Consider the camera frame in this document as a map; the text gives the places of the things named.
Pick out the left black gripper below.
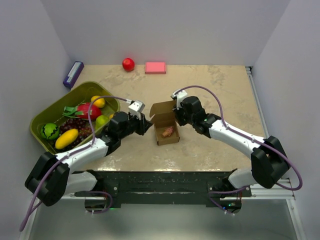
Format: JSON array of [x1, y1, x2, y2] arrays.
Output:
[[119, 111, 153, 140]]

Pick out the brown cardboard box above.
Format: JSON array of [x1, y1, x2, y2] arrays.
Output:
[[149, 100, 180, 146]]

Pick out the toy ice cream cone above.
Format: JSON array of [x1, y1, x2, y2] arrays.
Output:
[[161, 126, 174, 138]]

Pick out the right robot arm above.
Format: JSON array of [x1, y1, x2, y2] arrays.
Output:
[[172, 92, 290, 197]]

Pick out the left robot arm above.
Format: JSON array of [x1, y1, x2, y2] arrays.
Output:
[[24, 111, 153, 207]]

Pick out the pink box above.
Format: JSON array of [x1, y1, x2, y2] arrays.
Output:
[[145, 62, 167, 75]]

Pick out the purple box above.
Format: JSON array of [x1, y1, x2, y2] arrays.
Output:
[[62, 61, 85, 89]]

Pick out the red apple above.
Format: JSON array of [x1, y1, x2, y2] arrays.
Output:
[[122, 58, 135, 72]]

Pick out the purple grapes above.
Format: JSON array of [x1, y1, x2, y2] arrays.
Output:
[[58, 118, 92, 152]]

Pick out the red dragon fruit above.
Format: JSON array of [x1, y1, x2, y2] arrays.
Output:
[[62, 102, 102, 120]]

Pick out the yellow mango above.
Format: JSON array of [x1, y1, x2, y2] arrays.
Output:
[[55, 128, 79, 150]]

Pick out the olive green basket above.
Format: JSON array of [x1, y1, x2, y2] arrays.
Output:
[[29, 81, 112, 154]]

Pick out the toy watermelon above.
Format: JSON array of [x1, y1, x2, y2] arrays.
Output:
[[40, 123, 60, 140]]

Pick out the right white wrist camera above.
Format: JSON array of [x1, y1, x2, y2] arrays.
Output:
[[171, 89, 188, 110]]

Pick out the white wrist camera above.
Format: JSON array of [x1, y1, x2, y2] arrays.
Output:
[[128, 100, 145, 119], [171, 89, 188, 110]]

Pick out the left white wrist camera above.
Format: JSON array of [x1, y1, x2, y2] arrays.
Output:
[[128, 100, 145, 119]]

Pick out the black base frame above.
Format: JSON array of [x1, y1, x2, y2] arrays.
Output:
[[75, 170, 252, 213]]

